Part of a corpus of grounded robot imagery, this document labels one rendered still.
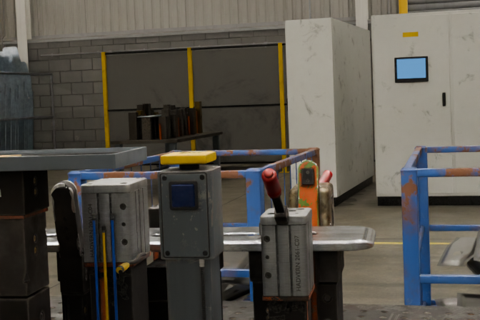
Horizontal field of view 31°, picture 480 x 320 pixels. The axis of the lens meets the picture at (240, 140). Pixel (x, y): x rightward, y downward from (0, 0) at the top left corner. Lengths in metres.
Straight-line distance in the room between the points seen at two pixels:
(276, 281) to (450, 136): 8.01
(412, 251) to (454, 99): 6.10
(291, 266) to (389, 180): 8.05
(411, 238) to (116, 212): 2.01
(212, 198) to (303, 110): 8.26
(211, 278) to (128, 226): 0.22
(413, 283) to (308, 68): 6.29
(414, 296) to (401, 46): 6.20
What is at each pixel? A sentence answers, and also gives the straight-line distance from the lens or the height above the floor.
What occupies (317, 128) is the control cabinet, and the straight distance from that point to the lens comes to 9.31.
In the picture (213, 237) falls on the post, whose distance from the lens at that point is 1.10.
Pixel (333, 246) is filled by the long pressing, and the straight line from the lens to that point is 1.35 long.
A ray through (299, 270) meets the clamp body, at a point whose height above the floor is 0.98.
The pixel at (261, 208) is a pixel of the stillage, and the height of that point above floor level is 0.80.
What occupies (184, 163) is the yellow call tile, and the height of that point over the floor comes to 1.15.
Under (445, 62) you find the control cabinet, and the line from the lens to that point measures 9.21.
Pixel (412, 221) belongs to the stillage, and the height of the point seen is 0.76.
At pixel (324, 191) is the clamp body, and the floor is 1.05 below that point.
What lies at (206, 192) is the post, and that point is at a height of 1.11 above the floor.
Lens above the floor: 1.23
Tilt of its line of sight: 3 degrees down
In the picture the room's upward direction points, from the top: 2 degrees counter-clockwise
